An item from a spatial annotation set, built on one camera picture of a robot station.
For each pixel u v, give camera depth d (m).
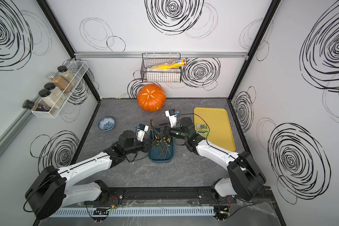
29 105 0.60
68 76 0.75
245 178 0.42
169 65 0.87
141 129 0.73
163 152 0.89
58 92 0.69
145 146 0.69
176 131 0.69
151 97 1.04
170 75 0.87
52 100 0.66
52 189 0.40
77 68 0.93
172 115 0.69
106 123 1.02
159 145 0.91
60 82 0.72
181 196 0.75
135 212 0.96
